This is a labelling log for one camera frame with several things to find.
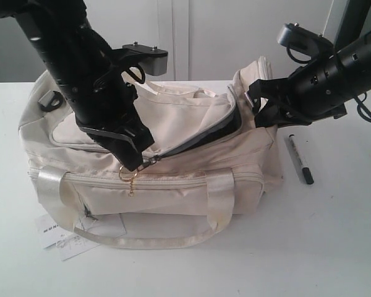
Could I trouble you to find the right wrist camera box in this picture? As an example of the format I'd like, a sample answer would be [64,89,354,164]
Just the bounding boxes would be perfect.
[277,23,333,59]

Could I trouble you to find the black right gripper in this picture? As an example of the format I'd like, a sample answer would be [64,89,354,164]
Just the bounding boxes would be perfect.
[248,56,347,127]

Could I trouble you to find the black and grey marker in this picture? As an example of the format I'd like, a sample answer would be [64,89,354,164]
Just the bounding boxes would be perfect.
[284,134,315,186]

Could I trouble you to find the gold key ring zipper pull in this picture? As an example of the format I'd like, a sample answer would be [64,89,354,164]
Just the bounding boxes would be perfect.
[117,154,161,197]

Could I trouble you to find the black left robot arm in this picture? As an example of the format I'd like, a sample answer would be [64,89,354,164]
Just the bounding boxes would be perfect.
[0,1,168,171]

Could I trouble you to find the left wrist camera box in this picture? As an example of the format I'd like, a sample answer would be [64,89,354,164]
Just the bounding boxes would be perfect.
[122,43,168,76]

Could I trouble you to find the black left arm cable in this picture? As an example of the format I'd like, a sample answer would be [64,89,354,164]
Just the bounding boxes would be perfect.
[123,61,146,85]

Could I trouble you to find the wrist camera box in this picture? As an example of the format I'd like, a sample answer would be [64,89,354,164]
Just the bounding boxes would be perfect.
[277,23,333,59]
[122,43,168,76]

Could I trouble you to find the cream fabric duffel bag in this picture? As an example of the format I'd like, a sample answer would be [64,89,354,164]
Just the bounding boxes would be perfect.
[18,56,283,249]

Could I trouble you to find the white paper hang tag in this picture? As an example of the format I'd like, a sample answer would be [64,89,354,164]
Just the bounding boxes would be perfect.
[35,213,127,262]

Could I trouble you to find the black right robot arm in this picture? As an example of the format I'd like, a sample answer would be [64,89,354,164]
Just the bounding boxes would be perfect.
[246,24,371,127]

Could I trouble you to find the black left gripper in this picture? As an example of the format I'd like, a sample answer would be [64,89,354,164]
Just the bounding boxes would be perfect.
[55,52,155,171]

